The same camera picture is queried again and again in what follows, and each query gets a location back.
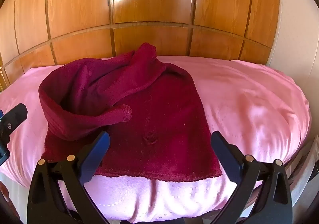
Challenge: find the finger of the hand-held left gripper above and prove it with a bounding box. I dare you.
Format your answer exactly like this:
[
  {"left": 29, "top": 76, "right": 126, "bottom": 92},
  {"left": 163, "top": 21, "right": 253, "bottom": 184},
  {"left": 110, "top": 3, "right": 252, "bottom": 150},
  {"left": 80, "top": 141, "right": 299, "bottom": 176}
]
[{"left": 0, "top": 103, "right": 28, "bottom": 140}]

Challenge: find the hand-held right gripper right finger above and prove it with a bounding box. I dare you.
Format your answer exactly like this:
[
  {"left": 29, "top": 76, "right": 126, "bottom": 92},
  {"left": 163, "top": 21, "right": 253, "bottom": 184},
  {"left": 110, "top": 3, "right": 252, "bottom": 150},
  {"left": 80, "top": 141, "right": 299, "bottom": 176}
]
[{"left": 207, "top": 131, "right": 293, "bottom": 224}]

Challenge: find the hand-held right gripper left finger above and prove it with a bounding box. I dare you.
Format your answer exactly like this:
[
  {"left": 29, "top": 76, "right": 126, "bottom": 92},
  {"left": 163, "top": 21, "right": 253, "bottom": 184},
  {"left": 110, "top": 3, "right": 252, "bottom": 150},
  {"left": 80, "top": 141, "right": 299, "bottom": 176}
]
[{"left": 27, "top": 131, "right": 110, "bottom": 224}]

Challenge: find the maroon knit garment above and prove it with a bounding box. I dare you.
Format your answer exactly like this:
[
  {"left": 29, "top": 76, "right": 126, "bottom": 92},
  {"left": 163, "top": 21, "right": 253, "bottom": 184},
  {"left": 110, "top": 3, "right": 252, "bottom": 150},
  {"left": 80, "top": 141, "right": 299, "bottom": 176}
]
[{"left": 38, "top": 42, "right": 223, "bottom": 182}]

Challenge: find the pink bedsheet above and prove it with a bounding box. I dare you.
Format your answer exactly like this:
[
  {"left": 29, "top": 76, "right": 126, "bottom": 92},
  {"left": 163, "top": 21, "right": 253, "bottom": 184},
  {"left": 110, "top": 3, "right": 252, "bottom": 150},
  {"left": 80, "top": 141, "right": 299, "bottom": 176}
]
[{"left": 0, "top": 55, "right": 312, "bottom": 223}]

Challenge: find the wooden headboard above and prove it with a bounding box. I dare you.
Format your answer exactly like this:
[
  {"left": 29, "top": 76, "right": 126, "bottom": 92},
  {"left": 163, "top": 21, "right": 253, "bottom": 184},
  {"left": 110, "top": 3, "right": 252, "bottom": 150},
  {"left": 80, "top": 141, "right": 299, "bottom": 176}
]
[{"left": 0, "top": 0, "right": 283, "bottom": 91}]

